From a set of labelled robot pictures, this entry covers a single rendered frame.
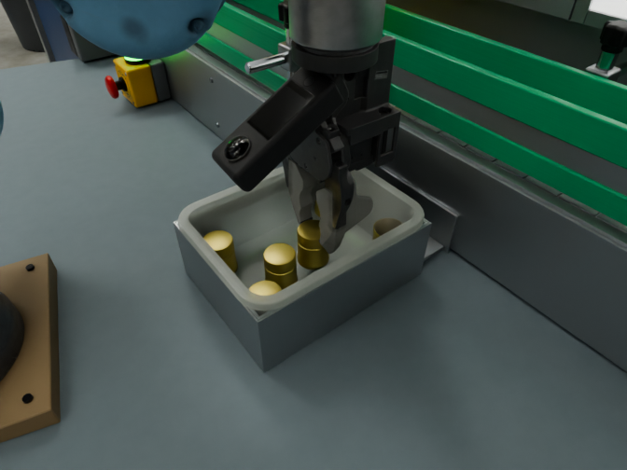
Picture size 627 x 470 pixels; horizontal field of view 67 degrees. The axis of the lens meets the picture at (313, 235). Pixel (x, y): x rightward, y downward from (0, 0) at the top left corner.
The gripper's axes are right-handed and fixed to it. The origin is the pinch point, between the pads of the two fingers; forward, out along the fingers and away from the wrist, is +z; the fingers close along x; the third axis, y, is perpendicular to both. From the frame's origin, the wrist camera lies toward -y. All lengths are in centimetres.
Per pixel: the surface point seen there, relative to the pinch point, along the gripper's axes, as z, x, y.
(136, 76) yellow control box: 1, 52, -1
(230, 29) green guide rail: -11.9, 29.8, 7.4
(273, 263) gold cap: 0.5, -0.8, -5.5
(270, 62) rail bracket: -13.9, 12.5, 3.2
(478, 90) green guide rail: -12.8, -3.4, 18.0
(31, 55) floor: 82, 320, 6
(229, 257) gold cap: 2.0, 4.1, -8.3
